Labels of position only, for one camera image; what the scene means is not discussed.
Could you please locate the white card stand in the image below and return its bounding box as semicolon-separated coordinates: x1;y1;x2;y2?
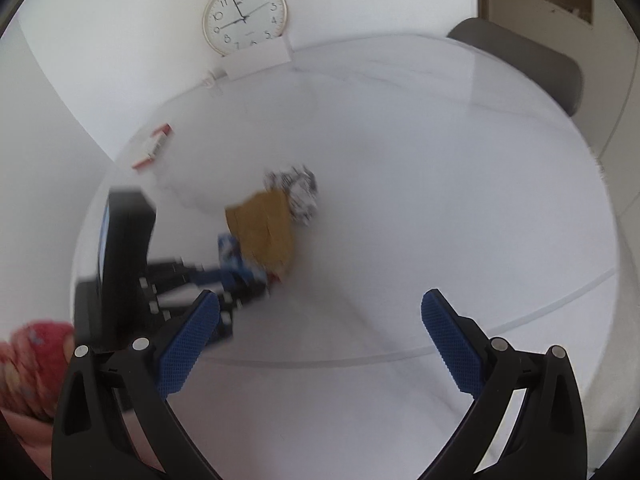
220;36;292;80

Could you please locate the brown paper wrapper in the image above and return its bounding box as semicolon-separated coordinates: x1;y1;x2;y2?
226;188;294;280

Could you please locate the blue white snack packet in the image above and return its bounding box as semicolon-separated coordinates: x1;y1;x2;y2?
217;233;269;285

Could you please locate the beige wall cabinet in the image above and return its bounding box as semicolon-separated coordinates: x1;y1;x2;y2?
478;0;639;156

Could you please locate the black camera display box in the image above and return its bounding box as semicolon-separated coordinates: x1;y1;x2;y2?
98;188;156;287

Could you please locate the red knitted sleeve forearm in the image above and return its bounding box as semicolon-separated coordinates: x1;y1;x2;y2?
1;320;75;422

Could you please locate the round white wall clock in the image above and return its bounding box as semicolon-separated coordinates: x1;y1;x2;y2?
202;0;288;56

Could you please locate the red white cigarette box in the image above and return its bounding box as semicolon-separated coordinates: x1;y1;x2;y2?
131;124;172;171

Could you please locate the small white plug adapter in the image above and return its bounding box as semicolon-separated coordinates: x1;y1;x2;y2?
202;67;227;88

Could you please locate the printed white paper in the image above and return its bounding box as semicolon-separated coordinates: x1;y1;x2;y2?
264;165;318;226

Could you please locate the grey chair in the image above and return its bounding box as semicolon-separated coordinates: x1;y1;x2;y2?
447;18;584;117

